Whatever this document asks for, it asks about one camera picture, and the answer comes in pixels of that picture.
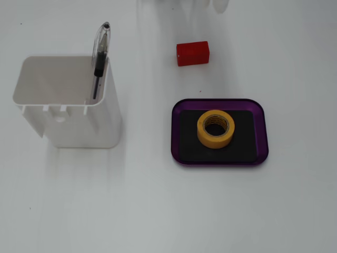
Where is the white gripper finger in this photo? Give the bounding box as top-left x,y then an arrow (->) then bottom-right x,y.
213,0 -> 230,14

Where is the yellow masking tape roll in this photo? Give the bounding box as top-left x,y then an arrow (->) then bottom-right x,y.
196,109 -> 235,149

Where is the red perforated block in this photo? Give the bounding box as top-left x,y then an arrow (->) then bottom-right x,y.
176,41 -> 211,67

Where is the purple metal tray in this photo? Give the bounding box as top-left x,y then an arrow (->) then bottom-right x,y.
171,98 -> 270,167

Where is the clear black ballpoint pen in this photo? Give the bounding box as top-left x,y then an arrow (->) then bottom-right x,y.
91,22 -> 112,100

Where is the black tray liner mat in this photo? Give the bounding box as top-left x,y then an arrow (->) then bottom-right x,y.
180,110 -> 258,163

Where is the white plastic pen holder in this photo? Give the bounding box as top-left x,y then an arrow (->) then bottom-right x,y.
12,55 -> 123,149

